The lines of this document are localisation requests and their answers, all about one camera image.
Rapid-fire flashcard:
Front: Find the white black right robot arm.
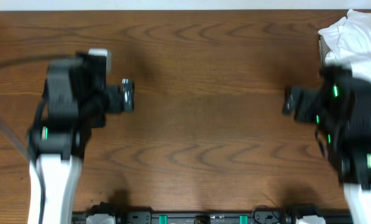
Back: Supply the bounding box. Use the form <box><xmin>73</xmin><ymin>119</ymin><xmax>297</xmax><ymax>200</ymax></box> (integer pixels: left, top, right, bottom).
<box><xmin>282</xmin><ymin>65</ymin><xmax>371</xmax><ymax>223</ymax></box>

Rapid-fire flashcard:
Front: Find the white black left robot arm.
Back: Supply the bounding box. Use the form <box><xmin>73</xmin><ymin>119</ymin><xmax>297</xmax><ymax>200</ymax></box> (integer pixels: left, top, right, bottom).
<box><xmin>27</xmin><ymin>49</ymin><xmax>134</xmax><ymax>223</ymax></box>

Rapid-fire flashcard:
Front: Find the pile of white clothes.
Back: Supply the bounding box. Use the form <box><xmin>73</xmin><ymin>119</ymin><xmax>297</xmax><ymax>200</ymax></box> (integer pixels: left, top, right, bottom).
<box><xmin>318</xmin><ymin>9</ymin><xmax>371</xmax><ymax>82</ymax></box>

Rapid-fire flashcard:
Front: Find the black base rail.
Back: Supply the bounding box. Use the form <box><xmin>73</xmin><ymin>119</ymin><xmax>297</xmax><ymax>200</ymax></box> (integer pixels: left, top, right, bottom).
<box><xmin>70</xmin><ymin>202</ymin><xmax>353</xmax><ymax>224</ymax></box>

